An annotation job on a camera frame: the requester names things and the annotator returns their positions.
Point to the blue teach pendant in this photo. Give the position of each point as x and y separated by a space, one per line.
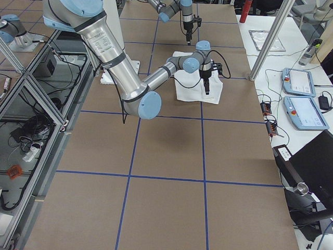
298 82
304 113

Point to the orange circuit board upper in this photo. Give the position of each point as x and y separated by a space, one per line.
266 108

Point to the upper blue teach pendant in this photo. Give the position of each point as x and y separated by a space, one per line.
298 82

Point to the orange circuit board lower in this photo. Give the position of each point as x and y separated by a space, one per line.
271 127

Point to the black laptop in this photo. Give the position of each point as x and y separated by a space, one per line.
312 165

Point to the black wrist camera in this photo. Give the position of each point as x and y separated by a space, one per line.
216 66
197 20

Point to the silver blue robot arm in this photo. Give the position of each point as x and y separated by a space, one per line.
138 97
166 12

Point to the orange circuit board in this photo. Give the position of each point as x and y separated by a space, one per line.
266 108
271 127

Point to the lower blue teach pendant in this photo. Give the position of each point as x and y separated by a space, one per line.
304 113

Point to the black power adapter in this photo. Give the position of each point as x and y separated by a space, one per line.
323 103

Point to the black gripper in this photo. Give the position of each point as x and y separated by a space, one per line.
205 75
187 27

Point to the aluminium frame post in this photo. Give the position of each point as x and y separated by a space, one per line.
273 33

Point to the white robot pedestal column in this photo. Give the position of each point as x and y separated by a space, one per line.
113 22

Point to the white long-sleeve printed shirt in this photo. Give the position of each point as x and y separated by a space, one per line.
190 89

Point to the red cylinder extinguisher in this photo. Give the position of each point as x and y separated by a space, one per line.
245 11

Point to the small metal cup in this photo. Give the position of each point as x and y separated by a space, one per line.
301 189

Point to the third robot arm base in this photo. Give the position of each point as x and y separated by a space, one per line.
14 34

